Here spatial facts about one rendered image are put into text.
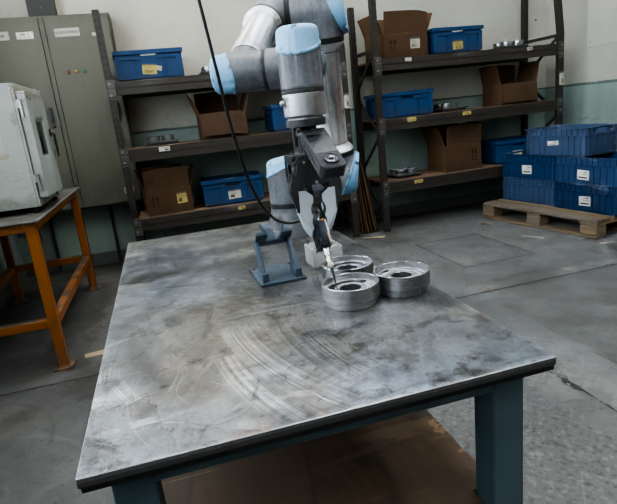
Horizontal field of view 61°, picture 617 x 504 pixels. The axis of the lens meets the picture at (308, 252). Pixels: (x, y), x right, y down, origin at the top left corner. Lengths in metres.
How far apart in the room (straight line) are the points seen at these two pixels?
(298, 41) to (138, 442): 0.65
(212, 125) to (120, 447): 3.87
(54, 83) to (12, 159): 1.78
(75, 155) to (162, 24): 1.33
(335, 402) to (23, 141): 2.57
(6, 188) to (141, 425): 2.47
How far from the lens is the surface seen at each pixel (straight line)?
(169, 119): 4.93
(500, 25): 6.08
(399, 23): 4.92
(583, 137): 4.66
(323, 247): 0.95
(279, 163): 1.47
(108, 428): 0.71
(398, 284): 0.96
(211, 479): 1.00
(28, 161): 3.04
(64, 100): 4.73
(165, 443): 0.65
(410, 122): 4.84
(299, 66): 0.92
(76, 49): 4.75
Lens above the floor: 1.15
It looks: 15 degrees down
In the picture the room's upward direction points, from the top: 6 degrees counter-clockwise
